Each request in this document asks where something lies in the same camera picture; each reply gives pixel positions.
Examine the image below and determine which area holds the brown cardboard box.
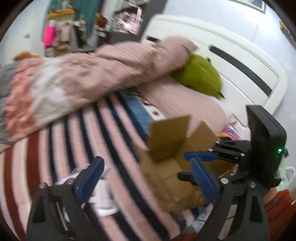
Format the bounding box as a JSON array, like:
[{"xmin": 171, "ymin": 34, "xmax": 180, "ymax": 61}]
[{"xmin": 132, "ymin": 114, "xmax": 236, "ymax": 212}]

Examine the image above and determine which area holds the white bed headboard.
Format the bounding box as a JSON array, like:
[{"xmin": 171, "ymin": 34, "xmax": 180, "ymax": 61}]
[{"xmin": 140, "ymin": 14, "xmax": 287, "ymax": 139}]

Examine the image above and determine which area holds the dark bookshelf with items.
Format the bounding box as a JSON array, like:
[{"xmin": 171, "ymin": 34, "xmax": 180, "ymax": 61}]
[{"xmin": 97, "ymin": 0, "xmax": 166, "ymax": 46}]

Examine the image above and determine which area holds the striped fleece blanket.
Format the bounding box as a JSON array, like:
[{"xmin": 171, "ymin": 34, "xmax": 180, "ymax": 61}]
[{"xmin": 0, "ymin": 91, "xmax": 186, "ymax": 241}]

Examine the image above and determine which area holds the pink striped duvet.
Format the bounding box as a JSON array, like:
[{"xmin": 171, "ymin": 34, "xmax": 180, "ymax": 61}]
[{"xmin": 1, "ymin": 36, "xmax": 197, "ymax": 145}]

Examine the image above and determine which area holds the person forearm red sleeve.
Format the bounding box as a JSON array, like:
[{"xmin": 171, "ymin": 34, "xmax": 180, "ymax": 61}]
[{"xmin": 262, "ymin": 188, "xmax": 295, "ymax": 240}]

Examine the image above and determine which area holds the white adapter with cable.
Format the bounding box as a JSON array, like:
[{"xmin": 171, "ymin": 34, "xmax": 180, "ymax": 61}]
[{"xmin": 89, "ymin": 179, "xmax": 118, "ymax": 217}]

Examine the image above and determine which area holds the lilac rectangular box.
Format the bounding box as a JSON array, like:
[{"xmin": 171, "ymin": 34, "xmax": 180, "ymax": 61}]
[{"xmin": 54, "ymin": 164, "xmax": 110, "ymax": 185}]

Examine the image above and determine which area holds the black camera box green light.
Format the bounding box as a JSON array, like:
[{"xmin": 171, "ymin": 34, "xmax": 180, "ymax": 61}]
[{"xmin": 246, "ymin": 105, "xmax": 287, "ymax": 189}]

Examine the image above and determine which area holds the framed wall picture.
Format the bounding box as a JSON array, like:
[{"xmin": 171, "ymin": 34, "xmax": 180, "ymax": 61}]
[{"xmin": 232, "ymin": 0, "xmax": 266, "ymax": 13}]

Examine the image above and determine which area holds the pink ribbed pillow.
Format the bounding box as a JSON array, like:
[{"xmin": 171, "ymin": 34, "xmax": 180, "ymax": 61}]
[{"xmin": 137, "ymin": 75, "xmax": 232, "ymax": 135}]

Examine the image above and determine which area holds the green plush toy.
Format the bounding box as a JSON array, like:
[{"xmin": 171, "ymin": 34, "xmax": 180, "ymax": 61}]
[{"xmin": 171, "ymin": 55, "xmax": 224, "ymax": 99}]

